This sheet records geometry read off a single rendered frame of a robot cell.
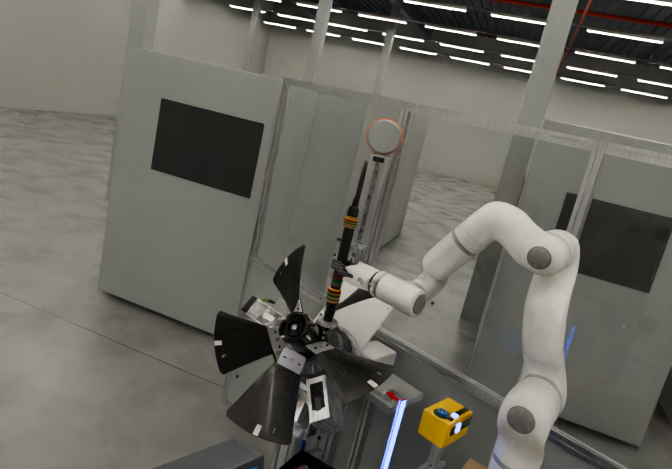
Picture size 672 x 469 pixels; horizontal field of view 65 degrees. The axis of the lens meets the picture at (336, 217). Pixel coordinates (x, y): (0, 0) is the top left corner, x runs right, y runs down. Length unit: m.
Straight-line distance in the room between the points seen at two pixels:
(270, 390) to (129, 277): 2.98
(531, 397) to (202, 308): 3.24
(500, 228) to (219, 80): 2.97
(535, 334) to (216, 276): 3.09
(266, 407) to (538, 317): 0.90
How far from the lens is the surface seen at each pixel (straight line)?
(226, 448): 1.23
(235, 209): 3.97
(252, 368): 3.31
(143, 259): 4.53
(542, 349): 1.41
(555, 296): 1.40
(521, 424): 1.40
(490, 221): 1.39
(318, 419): 1.83
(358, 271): 1.62
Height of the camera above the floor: 1.97
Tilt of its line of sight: 12 degrees down
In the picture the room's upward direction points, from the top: 13 degrees clockwise
